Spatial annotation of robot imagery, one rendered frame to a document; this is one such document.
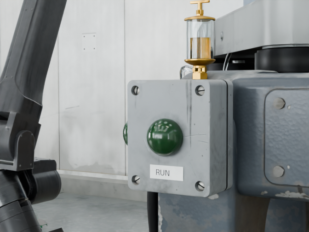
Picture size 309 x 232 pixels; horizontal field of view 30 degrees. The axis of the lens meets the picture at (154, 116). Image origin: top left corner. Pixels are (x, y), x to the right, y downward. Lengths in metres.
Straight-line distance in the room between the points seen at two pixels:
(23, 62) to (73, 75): 6.34
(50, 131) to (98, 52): 1.24
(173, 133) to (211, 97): 0.04
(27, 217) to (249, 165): 0.43
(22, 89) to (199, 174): 0.44
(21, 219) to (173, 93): 0.43
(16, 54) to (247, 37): 0.36
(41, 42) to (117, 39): 5.96
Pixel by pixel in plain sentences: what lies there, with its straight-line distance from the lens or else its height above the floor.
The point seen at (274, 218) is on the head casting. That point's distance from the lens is 0.70.
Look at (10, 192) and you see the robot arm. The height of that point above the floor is 1.18.
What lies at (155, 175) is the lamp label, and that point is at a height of 1.25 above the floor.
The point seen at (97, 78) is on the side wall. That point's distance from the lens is 6.97.
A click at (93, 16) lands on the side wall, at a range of 7.04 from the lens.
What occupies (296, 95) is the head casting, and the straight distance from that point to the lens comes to 0.46.
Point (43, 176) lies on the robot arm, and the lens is 0.90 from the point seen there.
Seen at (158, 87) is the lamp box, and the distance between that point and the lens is 0.46.
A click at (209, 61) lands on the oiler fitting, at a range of 0.52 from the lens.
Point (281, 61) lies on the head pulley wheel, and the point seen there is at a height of 1.35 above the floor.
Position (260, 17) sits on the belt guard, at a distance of 0.61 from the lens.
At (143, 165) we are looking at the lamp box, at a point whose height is 1.26.
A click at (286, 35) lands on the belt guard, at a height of 1.37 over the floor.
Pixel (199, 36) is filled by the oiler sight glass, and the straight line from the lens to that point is 0.52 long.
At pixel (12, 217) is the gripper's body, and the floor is 1.14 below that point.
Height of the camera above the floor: 1.33
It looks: 3 degrees down
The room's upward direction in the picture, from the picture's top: straight up
